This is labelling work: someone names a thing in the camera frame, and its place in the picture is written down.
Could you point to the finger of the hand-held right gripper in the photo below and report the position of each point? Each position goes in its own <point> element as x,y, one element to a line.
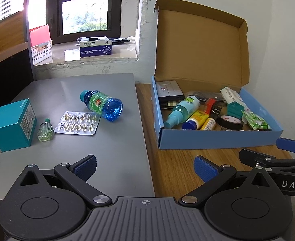
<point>289,145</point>
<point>253,157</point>

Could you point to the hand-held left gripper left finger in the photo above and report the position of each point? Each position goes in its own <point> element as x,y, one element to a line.
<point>86,168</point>

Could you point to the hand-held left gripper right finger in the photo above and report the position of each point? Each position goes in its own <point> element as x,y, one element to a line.
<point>204,169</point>

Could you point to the blue cardboard box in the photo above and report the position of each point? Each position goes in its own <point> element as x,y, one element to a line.
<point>200,42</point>

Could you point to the wooden desktop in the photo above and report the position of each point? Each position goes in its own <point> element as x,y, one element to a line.
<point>172,167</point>

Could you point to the grey desktop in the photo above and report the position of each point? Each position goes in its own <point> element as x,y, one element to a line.
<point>112,145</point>

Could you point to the green white sachet pack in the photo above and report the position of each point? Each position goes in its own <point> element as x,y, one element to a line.
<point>255,120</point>

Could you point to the black tape roll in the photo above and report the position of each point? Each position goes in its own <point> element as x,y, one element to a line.
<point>230,122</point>

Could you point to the small yellow tube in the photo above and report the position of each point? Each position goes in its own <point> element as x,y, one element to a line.
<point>208,124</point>

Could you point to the capsule blister pack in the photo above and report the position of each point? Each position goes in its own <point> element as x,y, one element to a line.
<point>78,123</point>

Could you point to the small teal packet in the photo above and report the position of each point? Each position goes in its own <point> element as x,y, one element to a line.
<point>234,110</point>

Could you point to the yellow tube blue cap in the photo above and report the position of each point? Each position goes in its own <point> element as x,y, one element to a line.
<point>196,119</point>

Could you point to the small green glass bottle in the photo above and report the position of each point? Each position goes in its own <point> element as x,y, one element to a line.
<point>45,131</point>

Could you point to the small black clip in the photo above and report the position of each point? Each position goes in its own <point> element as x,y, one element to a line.
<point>215,111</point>

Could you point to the green label spray bottle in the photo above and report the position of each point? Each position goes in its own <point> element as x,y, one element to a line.
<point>184,110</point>

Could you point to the small red item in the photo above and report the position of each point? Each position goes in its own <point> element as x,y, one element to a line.
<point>209,105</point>

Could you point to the white paper packet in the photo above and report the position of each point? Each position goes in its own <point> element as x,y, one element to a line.
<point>230,95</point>

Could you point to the blue bottle green label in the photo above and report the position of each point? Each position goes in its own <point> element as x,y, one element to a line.
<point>102,104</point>

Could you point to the black plastic pouch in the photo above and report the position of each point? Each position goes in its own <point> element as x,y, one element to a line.
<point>207,95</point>

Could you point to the grey flat case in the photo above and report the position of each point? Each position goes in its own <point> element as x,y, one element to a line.
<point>168,90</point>

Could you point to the teal carton box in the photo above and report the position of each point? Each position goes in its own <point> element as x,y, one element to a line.
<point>6,128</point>

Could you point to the blue glove box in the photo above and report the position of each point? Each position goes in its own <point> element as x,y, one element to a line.
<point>96,49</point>

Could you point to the white plastic basket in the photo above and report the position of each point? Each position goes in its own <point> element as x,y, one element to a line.
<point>40,52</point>

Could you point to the black flat item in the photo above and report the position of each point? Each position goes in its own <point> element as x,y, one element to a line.
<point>122,40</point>

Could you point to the red box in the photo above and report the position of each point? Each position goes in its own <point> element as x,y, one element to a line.
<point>39,34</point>

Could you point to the grey vertical post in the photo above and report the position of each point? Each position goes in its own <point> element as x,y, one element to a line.
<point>30,45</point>

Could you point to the wooden wall panel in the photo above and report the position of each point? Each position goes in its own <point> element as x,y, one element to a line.
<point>4,37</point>

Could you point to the dark window frame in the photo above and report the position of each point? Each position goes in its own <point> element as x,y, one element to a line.
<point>52,10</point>

